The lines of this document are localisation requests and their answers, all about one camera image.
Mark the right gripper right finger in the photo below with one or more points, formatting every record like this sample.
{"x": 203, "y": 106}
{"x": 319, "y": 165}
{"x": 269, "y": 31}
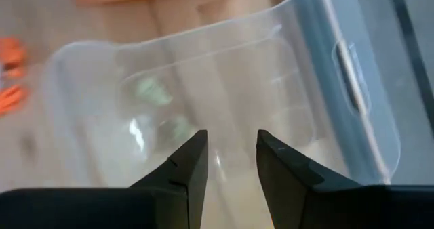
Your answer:
{"x": 339, "y": 208}

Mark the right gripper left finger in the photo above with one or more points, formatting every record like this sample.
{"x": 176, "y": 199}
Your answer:
{"x": 101, "y": 208}

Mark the grey plastic skull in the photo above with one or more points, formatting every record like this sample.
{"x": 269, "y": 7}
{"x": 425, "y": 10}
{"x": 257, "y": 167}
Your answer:
{"x": 152, "y": 91}

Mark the orange plastic bone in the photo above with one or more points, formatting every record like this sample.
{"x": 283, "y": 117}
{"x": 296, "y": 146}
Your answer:
{"x": 12, "y": 98}
{"x": 12, "y": 54}

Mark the clear plastic bin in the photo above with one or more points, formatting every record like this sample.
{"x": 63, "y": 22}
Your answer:
{"x": 237, "y": 69}

